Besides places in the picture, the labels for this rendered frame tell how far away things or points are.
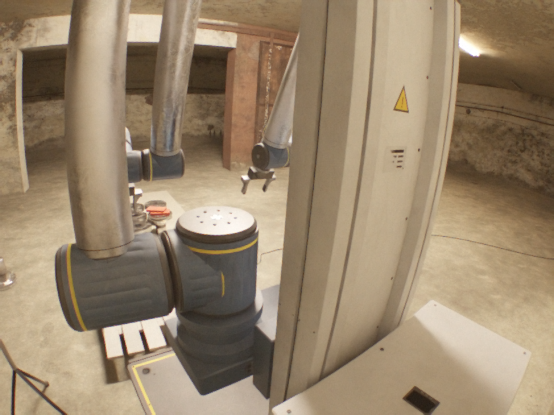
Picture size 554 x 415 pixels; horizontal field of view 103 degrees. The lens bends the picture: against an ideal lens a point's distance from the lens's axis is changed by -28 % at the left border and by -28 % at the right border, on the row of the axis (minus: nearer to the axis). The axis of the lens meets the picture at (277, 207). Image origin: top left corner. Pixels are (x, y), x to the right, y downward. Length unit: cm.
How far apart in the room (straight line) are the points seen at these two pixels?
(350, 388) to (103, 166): 65
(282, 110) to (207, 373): 89
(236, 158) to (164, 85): 536
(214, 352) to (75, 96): 66
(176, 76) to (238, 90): 522
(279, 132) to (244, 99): 499
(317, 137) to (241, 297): 42
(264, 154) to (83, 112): 77
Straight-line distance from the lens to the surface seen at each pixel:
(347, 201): 46
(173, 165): 103
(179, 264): 65
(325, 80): 46
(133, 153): 103
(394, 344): 78
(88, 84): 64
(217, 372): 82
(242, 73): 615
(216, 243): 64
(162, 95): 92
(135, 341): 186
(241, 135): 618
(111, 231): 64
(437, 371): 75
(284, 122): 116
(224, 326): 74
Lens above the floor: 141
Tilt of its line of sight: 19 degrees down
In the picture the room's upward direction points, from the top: 4 degrees clockwise
